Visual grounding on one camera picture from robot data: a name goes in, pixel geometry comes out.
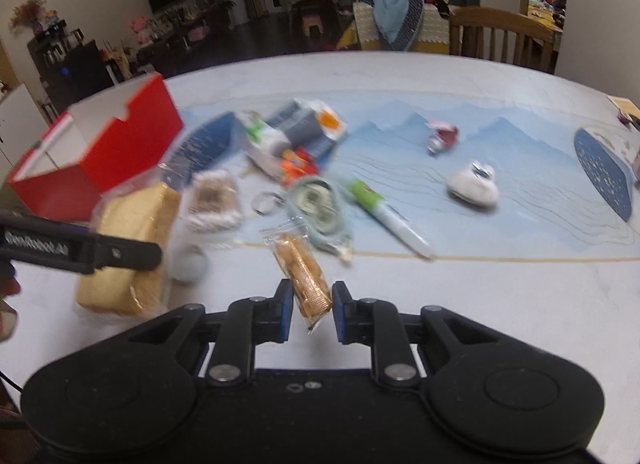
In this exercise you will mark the dried flower bouquet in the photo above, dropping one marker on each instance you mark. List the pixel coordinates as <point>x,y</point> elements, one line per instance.
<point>30,11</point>

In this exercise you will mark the cotton swab pack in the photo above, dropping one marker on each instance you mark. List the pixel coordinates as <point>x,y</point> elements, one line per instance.
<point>210,200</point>

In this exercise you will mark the white grey tissue pack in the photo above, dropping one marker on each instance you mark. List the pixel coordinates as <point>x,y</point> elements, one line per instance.
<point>295,129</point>

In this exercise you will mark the dark television cabinet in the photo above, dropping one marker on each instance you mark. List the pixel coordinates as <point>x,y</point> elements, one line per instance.
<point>170,46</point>

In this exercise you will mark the yellow sponge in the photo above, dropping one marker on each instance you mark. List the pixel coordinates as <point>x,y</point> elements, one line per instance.
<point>130,224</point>

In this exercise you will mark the dark blue printed packet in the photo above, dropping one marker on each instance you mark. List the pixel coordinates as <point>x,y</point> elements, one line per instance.
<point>205,141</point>

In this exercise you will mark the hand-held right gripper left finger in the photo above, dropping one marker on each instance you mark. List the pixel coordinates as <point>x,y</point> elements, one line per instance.
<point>286,312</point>

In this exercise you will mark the clear biscuit packet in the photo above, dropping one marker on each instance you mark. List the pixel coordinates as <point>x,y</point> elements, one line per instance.
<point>301,269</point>

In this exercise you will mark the pink plush toy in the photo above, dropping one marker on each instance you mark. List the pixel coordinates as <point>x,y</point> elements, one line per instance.
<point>141,29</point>

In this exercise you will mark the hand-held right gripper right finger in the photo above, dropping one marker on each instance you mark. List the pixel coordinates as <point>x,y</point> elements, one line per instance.
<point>340,315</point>

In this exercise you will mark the small red toy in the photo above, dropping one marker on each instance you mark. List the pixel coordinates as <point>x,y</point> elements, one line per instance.
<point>442,138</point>

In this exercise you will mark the cartoon doll figure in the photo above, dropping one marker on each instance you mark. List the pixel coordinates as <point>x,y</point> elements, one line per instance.
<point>296,164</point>

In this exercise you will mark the pile of blue clothes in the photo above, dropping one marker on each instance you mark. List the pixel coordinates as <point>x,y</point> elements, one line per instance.
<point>395,9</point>

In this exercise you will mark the armchair with cream cover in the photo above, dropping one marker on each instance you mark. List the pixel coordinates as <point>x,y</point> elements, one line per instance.
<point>367,19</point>

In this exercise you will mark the wooden chair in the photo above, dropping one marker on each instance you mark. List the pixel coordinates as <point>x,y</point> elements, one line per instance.
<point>500,20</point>

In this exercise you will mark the pale green round case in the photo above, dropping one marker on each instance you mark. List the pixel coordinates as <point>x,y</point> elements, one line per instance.
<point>315,205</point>

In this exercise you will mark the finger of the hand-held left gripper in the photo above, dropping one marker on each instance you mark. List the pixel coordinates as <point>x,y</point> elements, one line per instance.
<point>130,254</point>

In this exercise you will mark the person's left hand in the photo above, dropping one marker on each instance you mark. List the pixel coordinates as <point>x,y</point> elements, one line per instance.
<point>7,318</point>

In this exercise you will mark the small pink toy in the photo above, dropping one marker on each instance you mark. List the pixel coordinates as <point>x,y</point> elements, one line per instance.
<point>197,33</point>

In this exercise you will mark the small round metal tin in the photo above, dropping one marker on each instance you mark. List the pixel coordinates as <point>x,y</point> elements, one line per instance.
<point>187,265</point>

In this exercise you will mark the pink plastic stool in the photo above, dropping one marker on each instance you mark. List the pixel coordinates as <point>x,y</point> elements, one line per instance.
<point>312,24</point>

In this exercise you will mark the white cardboard box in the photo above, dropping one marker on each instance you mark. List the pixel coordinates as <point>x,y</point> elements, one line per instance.
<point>135,144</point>

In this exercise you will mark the white cabinet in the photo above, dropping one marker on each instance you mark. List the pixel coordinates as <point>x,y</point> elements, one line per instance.
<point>17,129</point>

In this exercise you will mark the white round pouch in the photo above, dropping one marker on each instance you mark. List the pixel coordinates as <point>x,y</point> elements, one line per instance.
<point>472,188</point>

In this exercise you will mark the blue landscape table mat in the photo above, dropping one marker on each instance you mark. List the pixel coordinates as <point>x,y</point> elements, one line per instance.
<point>525,159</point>

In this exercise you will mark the black cabinet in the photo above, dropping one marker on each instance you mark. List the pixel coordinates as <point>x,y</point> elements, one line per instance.
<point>75,69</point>

